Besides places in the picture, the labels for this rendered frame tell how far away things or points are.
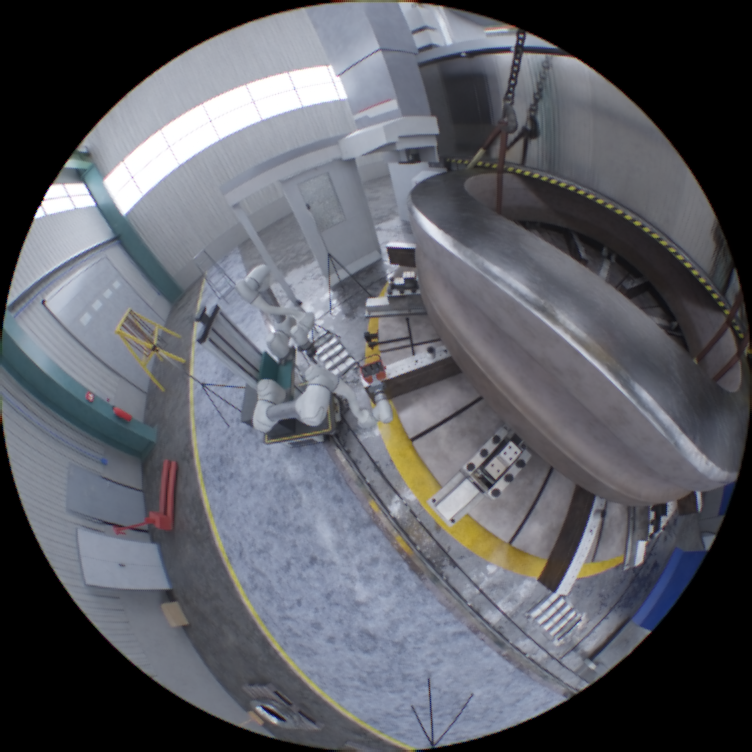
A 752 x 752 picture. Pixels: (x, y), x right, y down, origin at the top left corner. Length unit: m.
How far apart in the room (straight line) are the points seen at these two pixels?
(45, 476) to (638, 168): 10.02
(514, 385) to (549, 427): 0.33
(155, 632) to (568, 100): 10.15
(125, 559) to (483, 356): 6.14
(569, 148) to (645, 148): 1.16
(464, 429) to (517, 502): 0.85
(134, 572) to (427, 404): 5.85
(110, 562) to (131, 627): 1.36
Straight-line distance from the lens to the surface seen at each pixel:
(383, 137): 3.25
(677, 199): 3.93
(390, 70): 3.77
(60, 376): 6.22
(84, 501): 6.22
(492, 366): 1.42
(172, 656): 6.19
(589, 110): 4.01
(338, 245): 4.44
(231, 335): 1.83
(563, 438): 1.43
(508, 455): 1.56
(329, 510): 2.53
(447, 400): 2.17
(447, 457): 2.01
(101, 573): 5.41
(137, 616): 6.01
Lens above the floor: 2.29
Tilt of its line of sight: 57 degrees down
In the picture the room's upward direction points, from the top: 25 degrees counter-clockwise
